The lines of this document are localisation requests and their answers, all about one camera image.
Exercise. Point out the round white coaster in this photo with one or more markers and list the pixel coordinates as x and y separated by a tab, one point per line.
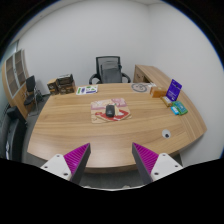
139	87

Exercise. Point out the blue small pack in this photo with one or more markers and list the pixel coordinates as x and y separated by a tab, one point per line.
175	111

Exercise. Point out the green pack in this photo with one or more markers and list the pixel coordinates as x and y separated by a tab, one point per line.
180	107

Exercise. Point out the purple standing card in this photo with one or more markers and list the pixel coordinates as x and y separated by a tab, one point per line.
173	90

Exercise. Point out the wooden side cabinet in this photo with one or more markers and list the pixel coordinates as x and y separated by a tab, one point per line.
145	73

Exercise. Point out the black side chair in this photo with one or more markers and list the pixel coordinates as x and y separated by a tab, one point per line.
32	94

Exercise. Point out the orange wooden box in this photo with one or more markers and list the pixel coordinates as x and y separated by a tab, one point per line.
157	92

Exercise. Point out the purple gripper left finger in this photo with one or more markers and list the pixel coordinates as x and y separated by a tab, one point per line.
70	166

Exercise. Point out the small brown box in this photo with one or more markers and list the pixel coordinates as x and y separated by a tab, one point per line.
52	86

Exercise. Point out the yellow small pack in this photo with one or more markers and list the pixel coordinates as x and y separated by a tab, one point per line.
167	102

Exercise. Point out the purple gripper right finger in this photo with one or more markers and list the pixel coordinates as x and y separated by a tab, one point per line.
153	166

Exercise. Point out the black chair at left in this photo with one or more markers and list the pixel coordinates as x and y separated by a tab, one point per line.
12	135

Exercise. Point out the wooden bookshelf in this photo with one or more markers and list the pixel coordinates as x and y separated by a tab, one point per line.
14	75

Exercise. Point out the dark brown cardboard box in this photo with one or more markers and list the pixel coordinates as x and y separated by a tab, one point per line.
66	84

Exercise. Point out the white green leaflet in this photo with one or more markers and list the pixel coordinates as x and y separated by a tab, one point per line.
90	89

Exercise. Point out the cartoon dog mouse pad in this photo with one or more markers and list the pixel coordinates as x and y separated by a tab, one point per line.
98	110

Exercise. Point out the black computer mouse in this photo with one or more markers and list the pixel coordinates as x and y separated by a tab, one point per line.
110	111

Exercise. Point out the black mesh office chair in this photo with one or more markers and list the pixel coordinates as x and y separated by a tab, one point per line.
108	70

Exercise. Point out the white cable grommet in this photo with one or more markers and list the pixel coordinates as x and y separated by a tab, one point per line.
166	133

